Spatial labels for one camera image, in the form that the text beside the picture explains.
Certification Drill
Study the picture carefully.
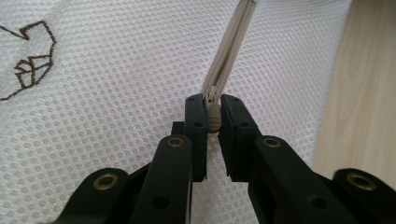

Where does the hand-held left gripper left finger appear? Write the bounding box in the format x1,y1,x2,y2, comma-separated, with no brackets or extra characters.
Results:
171,93,209,182

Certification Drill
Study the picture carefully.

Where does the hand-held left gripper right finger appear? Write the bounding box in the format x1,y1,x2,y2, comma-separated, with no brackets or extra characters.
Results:
217,93,262,183

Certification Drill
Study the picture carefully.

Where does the white mesh laundry bag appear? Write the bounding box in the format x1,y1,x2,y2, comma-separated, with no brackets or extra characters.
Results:
0,0,354,224

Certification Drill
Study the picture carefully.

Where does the beige ribbed cloth strip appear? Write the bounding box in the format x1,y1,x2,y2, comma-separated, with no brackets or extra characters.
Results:
201,0,259,134

